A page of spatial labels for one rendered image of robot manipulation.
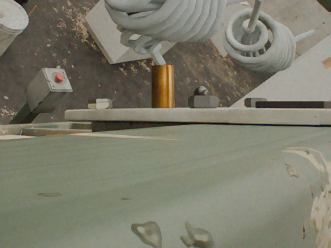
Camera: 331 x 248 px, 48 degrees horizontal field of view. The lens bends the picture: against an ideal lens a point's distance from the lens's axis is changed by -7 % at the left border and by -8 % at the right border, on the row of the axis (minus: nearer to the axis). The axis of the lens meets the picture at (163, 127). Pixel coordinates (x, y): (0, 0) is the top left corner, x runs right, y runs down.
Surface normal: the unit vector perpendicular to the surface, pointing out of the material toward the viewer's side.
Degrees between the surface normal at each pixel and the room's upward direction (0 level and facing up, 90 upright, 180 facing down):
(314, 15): 90
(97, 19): 90
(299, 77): 90
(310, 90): 90
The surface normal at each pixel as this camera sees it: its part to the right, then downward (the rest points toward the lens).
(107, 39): -0.50, 0.22
